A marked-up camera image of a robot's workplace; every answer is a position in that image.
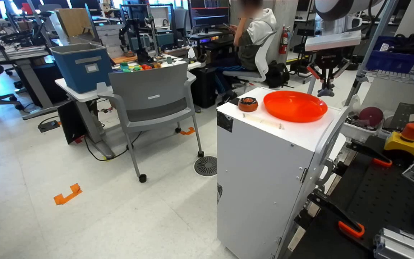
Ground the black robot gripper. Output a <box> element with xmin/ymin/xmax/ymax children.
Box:
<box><xmin>307</xmin><ymin>49</ymin><xmax>353</xmax><ymax>98</ymax></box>

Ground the orange round plate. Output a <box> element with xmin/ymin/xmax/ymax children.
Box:
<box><xmin>262</xmin><ymin>90</ymin><xmax>330</xmax><ymax>124</ymax></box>

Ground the grey metal plate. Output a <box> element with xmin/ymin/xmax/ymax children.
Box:
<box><xmin>390</xmin><ymin>101</ymin><xmax>414</xmax><ymax>131</ymax></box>

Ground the white toy kitchen cabinet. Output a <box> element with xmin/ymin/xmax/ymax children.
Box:
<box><xmin>216</xmin><ymin>85</ymin><xmax>351</xmax><ymax>259</ymax></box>

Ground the black backpack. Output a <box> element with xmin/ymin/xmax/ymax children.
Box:
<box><xmin>263</xmin><ymin>59</ymin><xmax>292</xmax><ymax>90</ymax></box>

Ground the red fire extinguisher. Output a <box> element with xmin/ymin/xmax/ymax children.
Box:
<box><xmin>278</xmin><ymin>25</ymin><xmax>292</xmax><ymax>56</ymax></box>

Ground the dark red round object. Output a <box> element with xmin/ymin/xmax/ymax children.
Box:
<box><xmin>354</xmin><ymin>105</ymin><xmax>387</xmax><ymax>131</ymax></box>

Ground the grey curved kitchen panel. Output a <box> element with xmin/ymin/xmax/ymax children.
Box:
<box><xmin>276</xmin><ymin>107</ymin><xmax>354</xmax><ymax>259</ymax></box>

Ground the light office swivel chair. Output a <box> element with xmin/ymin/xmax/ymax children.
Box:
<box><xmin>223</xmin><ymin>31</ymin><xmax>279</xmax><ymax>88</ymax></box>

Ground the blue plastic crate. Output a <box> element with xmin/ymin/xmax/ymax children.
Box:
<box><xmin>366</xmin><ymin>33</ymin><xmax>414</xmax><ymax>75</ymax></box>

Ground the brown small bowl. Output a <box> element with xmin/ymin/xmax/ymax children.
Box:
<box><xmin>238</xmin><ymin>95</ymin><xmax>261</xmax><ymax>114</ymax></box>

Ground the seated person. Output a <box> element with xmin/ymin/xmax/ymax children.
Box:
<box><xmin>216</xmin><ymin>0</ymin><xmax>279</xmax><ymax>98</ymax></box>

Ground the yellow emergency stop box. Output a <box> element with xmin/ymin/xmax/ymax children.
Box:
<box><xmin>383</xmin><ymin>123</ymin><xmax>414</xmax><ymax>160</ymax></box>

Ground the black computer tower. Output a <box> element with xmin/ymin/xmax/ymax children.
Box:
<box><xmin>189</xmin><ymin>65</ymin><xmax>219</xmax><ymax>110</ymax></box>

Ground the dark computer monitor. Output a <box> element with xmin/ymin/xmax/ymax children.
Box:
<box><xmin>189</xmin><ymin>0</ymin><xmax>233</xmax><ymax>35</ymax></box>

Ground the black perforated robot table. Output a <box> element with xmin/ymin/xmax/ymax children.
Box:
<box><xmin>284</xmin><ymin>128</ymin><xmax>414</xmax><ymax>259</ymax></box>

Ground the grey round floor base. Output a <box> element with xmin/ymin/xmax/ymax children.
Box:
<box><xmin>193</xmin><ymin>154</ymin><xmax>219</xmax><ymax>179</ymax></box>

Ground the grey four legged chair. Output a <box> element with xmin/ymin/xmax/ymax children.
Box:
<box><xmin>95</xmin><ymin>61</ymin><xmax>207</xmax><ymax>186</ymax></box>

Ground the aluminium extrusion bar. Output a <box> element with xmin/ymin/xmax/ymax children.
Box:
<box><xmin>373</xmin><ymin>226</ymin><xmax>414</xmax><ymax>259</ymax></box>

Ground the blue storage bin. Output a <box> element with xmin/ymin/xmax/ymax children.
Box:
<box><xmin>49</xmin><ymin>41</ymin><xmax>115</xmax><ymax>95</ymax></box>

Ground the white work table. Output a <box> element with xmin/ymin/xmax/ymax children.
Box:
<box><xmin>54</xmin><ymin>56</ymin><xmax>206</xmax><ymax>146</ymax></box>

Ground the brown cardboard box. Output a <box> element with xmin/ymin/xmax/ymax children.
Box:
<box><xmin>55</xmin><ymin>6</ymin><xmax>97</xmax><ymax>44</ymax></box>

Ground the black floor box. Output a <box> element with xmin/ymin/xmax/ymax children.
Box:
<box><xmin>36</xmin><ymin>117</ymin><xmax>64</xmax><ymax>136</ymax></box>

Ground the grey office desk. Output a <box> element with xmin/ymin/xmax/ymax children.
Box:
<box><xmin>0</xmin><ymin>45</ymin><xmax>71</xmax><ymax>123</ymax></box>

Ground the orange handled black clamp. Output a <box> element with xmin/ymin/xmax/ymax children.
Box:
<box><xmin>347</xmin><ymin>139</ymin><xmax>396</xmax><ymax>172</ymax></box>
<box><xmin>307</xmin><ymin>190</ymin><xmax>367</xmax><ymax>244</ymax></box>

